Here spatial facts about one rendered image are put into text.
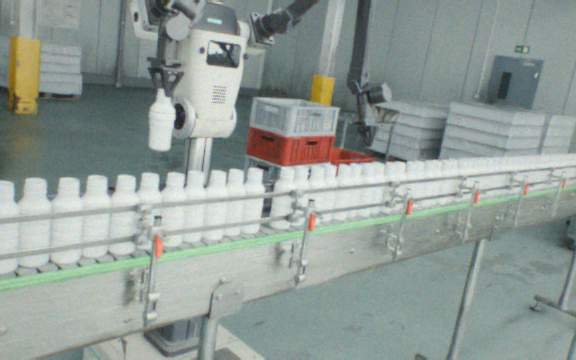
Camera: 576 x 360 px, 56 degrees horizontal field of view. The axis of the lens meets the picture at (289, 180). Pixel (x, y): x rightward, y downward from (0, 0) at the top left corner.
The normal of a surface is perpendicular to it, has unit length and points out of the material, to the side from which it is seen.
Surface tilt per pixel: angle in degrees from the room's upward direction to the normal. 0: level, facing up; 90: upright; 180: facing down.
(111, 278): 90
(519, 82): 90
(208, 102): 90
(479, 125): 90
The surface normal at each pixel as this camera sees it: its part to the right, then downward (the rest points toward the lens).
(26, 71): 0.68, 0.27
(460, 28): -0.72, 0.05
